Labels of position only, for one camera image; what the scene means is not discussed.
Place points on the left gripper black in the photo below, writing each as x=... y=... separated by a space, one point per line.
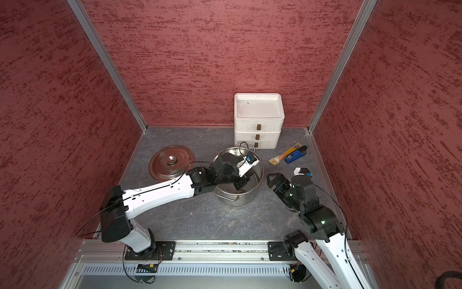
x=243 y=180

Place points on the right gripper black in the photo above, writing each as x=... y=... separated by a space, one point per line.
x=274 y=180

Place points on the stainless steel pot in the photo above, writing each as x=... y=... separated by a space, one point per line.
x=226 y=192

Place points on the steel pot lid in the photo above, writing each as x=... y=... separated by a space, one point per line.
x=170 y=162

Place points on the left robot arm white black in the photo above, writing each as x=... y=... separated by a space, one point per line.
x=120 y=207

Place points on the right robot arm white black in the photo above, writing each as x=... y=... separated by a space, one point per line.
x=342 y=271

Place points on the blue stapler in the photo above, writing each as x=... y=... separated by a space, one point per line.
x=296 y=154

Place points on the white three drawer box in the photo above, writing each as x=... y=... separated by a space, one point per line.
x=258 y=119

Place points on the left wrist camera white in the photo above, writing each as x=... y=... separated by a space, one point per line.
x=247 y=164

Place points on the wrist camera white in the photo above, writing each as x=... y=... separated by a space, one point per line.
x=302 y=171
x=247 y=164

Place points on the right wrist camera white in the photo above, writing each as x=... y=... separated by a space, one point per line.
x=302 y=171

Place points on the perforated white cable duct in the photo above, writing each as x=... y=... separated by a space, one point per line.
x=232 y=270

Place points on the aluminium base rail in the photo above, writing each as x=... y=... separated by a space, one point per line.
x=186 y=251

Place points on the right aluminium corner post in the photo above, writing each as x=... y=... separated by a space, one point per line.
x=350 y=43

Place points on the aluminium corner post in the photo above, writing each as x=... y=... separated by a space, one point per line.
x=350 y=43
x=90 y=31

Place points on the left aluminium corner post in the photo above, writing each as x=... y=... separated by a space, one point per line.
x=90 y=31

